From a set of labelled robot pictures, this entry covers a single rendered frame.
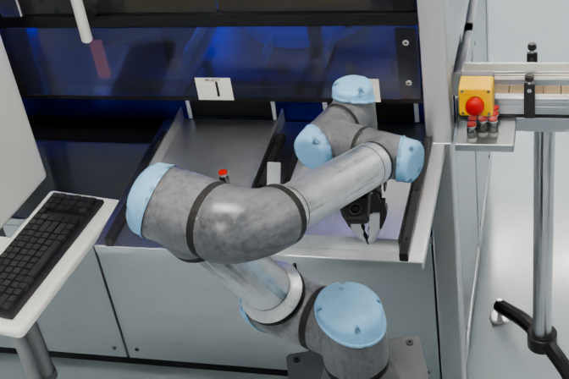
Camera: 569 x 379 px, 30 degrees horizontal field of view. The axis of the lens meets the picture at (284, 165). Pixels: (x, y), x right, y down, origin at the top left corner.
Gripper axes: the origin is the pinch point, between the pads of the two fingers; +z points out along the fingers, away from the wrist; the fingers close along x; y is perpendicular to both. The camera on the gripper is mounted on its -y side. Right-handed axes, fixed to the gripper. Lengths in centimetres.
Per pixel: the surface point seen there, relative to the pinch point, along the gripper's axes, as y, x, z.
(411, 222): 8.0, -7.6, 1.5
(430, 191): 21.0, -9.7, 3.5
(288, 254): -1.0, 16.3, 3.6
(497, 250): 104, -16, 91
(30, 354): 16, 98, 58
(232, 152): 32.8, 37.5, 3.3
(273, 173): 20.6, 24.2, -0.4
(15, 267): -4, 77, 9
